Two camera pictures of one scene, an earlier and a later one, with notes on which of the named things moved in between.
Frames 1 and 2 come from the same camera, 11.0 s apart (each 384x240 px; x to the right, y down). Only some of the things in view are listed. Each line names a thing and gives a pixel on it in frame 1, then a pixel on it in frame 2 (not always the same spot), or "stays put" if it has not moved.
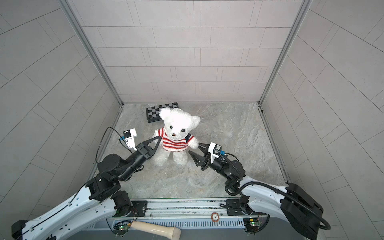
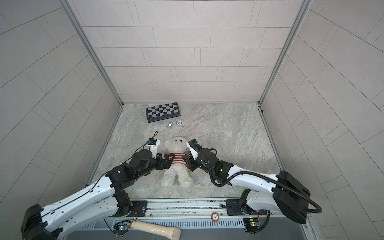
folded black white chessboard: [153, 113] stays put
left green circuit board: [122, 227] stays put
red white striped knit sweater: [172, 144] → [178, 158]
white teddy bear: [178, 124] → [177, 146]
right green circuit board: [252, 224] stays put
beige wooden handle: [171, 232] stays put
